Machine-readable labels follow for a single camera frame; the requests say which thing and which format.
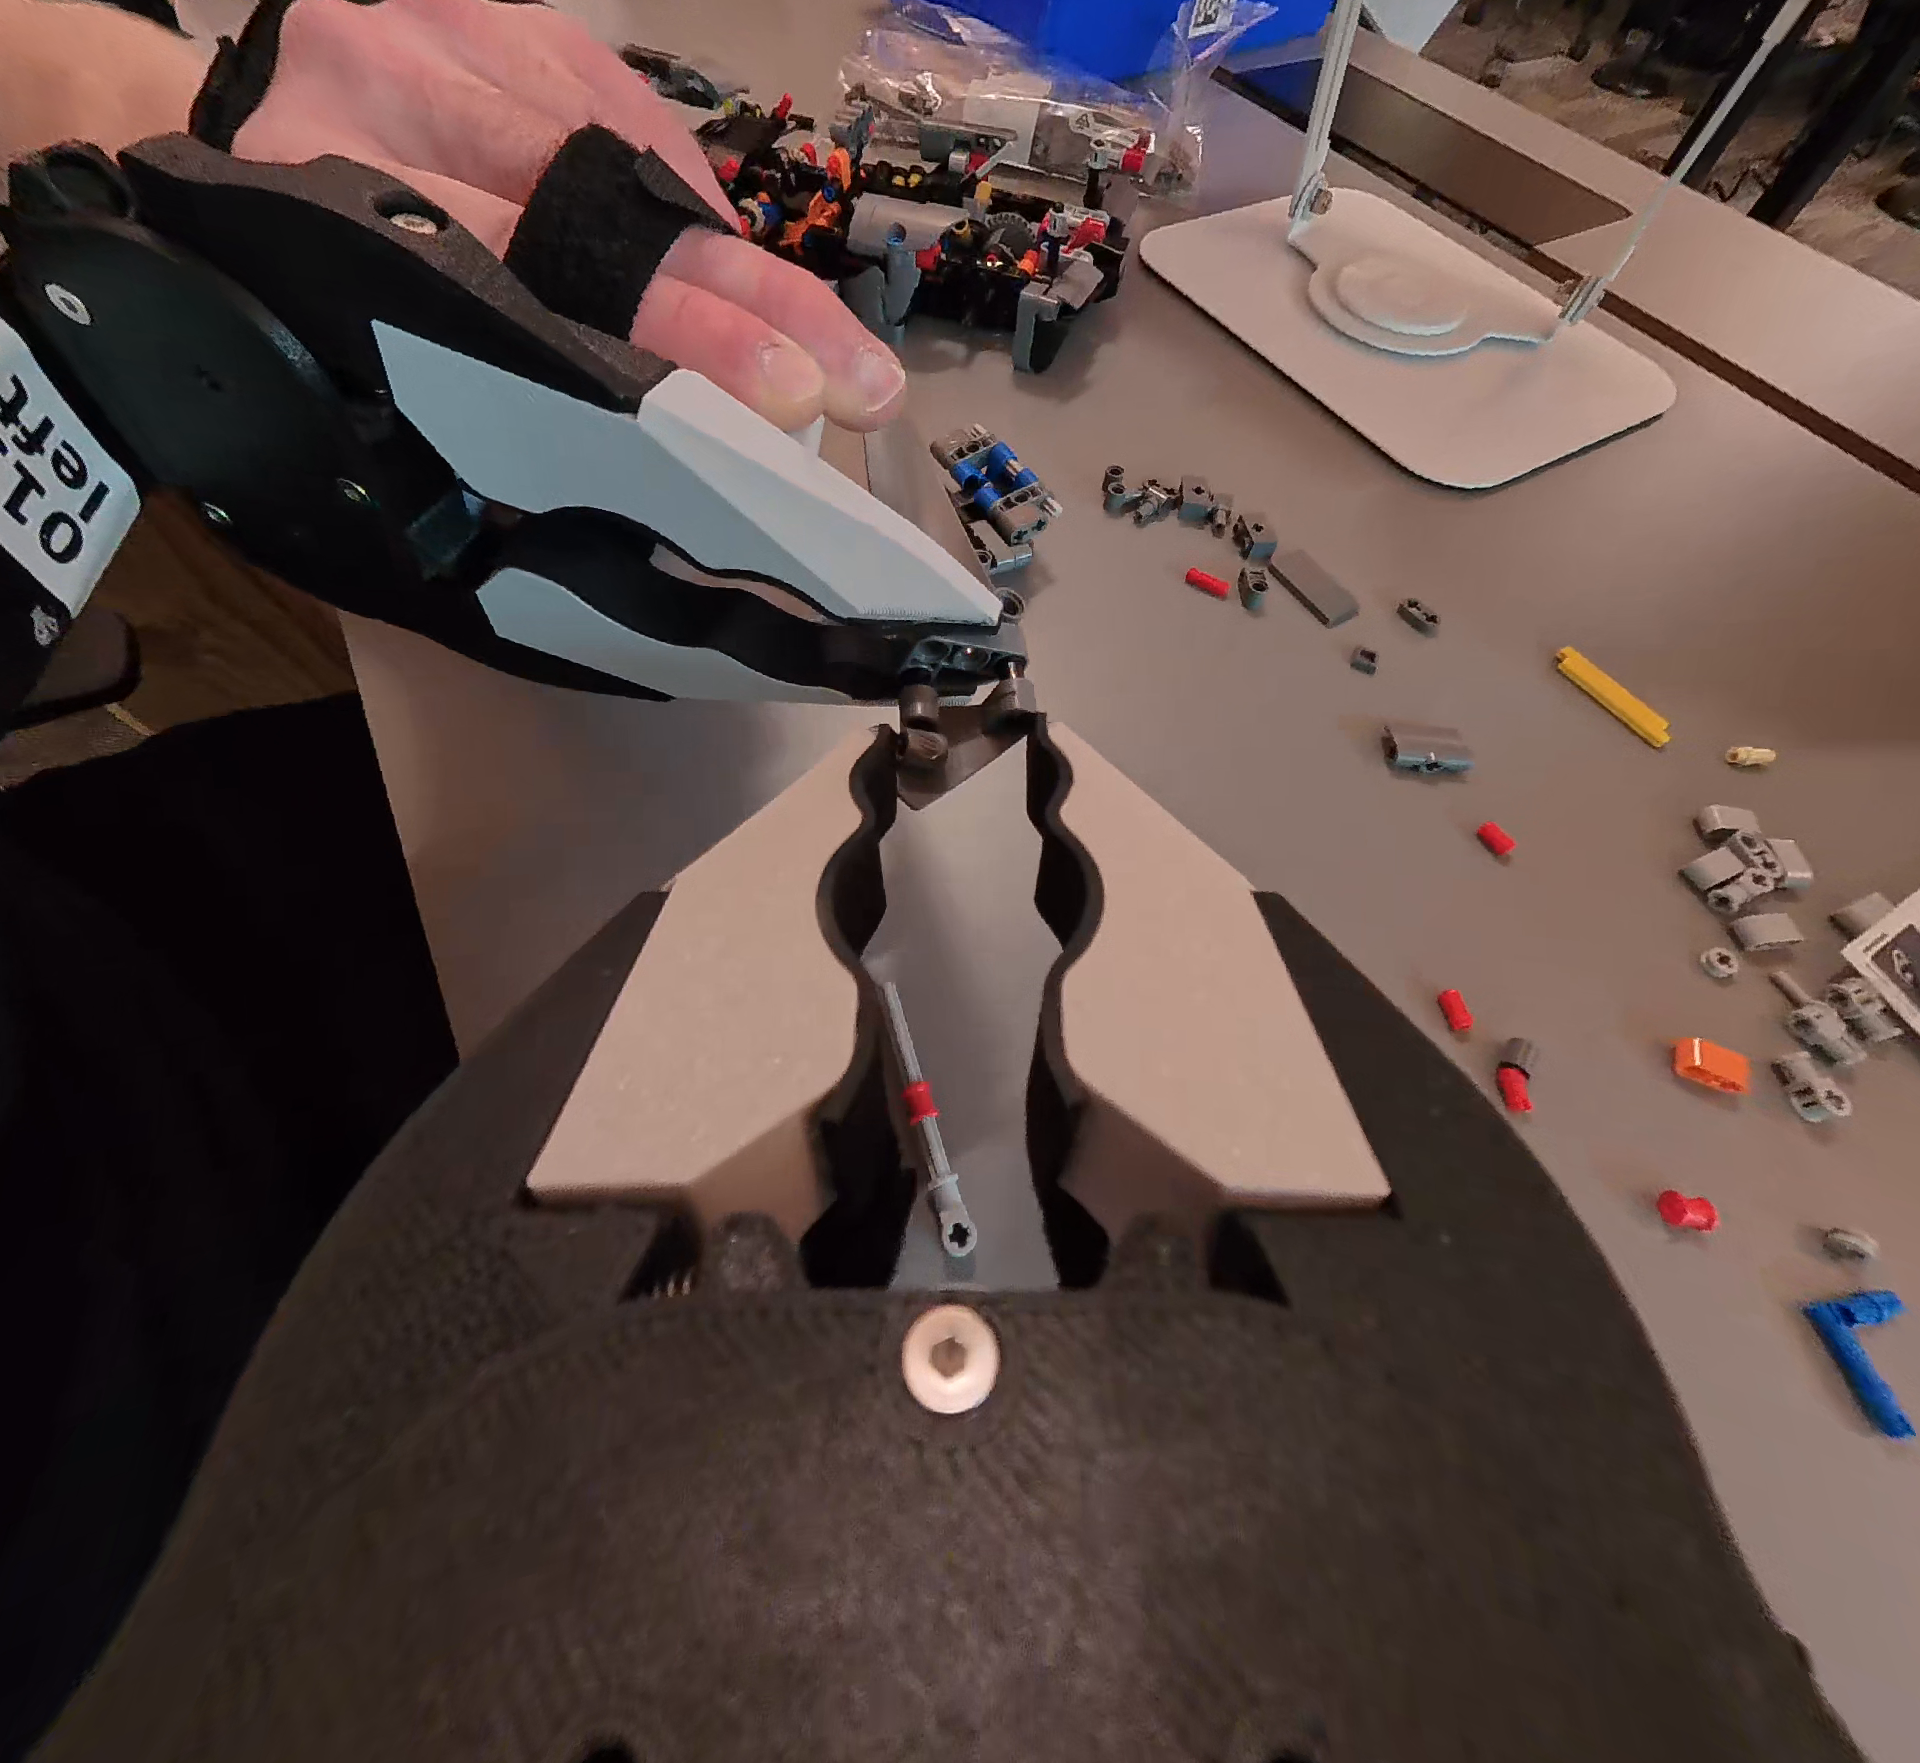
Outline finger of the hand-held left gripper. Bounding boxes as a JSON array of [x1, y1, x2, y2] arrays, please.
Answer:
[[367, 319, 1004, 633], [479, 563, 904, 711]]

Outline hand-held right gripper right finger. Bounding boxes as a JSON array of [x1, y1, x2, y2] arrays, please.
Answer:
[[1031, 718, 1394, 1253]]

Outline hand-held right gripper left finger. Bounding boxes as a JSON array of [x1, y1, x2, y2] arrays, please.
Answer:
[[526, 722, 901, 1253]]

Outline long grey lego axle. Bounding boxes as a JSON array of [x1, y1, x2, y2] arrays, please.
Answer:
[[876, 979, 980, 1256]]

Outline grey blue lego wing assembly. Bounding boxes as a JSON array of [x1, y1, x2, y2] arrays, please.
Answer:
[[929, 425, 1063, 576]]

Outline dark grey lego panel piece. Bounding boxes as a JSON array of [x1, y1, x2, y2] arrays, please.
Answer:
[[896, 673, 1041, 811]]

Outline lego sticker sheet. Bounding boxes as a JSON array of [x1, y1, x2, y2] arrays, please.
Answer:
[[1843, 888, 1920, 1005]]

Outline person's left forearm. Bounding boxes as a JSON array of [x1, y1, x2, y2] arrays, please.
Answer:
[[0, 0, 226, 165]]

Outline scattered small red lego bushes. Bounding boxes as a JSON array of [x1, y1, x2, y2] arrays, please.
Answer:
[[1433, 819, 1720, 1231]]

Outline large black grey lego model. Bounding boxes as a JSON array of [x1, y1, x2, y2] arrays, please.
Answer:
[[623, 45, 1131, 375]]

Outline dark grey flat lego tile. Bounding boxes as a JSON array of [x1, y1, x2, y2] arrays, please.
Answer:
[[1267, 552, 1360, 628]]

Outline clear bag of lego parts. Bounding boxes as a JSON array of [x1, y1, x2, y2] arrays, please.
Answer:
[[830, 0, 1209, 205]]

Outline yellow lego axle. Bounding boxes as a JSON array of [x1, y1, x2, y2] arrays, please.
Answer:
[[1554, 645, 1673, 751]]

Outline blue angled lego beam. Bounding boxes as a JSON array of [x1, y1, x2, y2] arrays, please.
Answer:
[[1800, 1288, 1920, 1441]]

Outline person's left hand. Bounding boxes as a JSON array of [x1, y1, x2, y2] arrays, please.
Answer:
[[230, 0, 904, 435]]

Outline cluster of dark grey pieces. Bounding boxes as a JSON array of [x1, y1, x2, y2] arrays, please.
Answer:
[[1101, 462, 1279, 565]]

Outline person's black shirt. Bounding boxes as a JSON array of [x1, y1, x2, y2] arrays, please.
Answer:
[[0, 696, 460, 1758]]

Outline pile of light grey connectors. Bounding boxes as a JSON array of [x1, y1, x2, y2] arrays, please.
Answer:
[[1677, 802, 1903, 1122]]

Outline white metal stand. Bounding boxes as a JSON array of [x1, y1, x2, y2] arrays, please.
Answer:
[[1137, 0, 1839, 495]]

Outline black office chair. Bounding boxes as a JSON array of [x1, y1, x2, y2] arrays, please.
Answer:
[[1500, 0, 1696, 92]]

